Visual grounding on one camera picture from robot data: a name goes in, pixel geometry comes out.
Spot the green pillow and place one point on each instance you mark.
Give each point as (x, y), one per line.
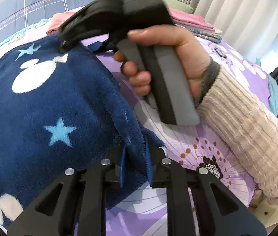
(178, 5)

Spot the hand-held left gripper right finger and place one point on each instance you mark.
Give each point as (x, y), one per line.
(148, 167)

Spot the purple floral bed sheet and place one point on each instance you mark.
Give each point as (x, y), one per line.
(254, 83)

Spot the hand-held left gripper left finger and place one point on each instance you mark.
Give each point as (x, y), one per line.
(121, 169)

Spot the navy fleece pajama top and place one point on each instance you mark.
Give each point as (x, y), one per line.
(55, 98)

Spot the person's right forearm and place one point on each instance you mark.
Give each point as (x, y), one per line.
(247, 132)

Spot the cream soft object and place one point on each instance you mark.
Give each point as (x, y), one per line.
(269, 212)

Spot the blue plaid bed cover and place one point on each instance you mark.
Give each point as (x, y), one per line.
(43, 2)

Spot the pink folded cloth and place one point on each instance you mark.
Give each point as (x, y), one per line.
(190, 19)

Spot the white pleated curtain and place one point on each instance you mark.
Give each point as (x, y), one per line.
(239, 9)

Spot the stack of patterned folded cloths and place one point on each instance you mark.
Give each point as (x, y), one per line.
(207, 35)

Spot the coral folded cloth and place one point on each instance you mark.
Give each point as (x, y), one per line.
(57, 21)

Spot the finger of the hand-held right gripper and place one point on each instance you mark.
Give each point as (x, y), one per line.
(92, 19)

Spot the person's right hand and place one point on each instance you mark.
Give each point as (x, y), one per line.
(185, 51)

